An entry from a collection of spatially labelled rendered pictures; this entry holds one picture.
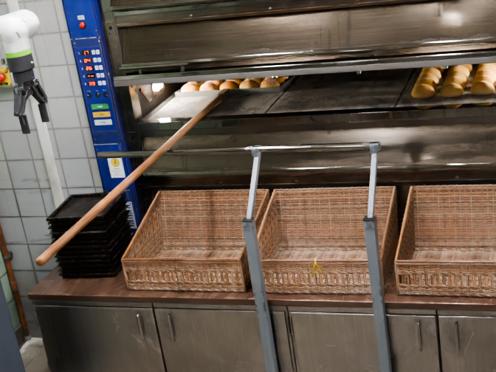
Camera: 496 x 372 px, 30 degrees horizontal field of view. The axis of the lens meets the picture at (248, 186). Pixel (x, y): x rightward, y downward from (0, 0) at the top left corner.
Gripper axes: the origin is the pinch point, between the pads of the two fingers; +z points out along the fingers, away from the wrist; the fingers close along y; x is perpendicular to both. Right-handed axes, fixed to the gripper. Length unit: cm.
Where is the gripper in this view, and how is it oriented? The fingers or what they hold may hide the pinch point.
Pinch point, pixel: (35, 125)
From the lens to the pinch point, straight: 347.0
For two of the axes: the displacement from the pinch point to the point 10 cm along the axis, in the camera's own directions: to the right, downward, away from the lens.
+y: -3.1, 3.7, -8.8
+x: 9.4, -0.3, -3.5
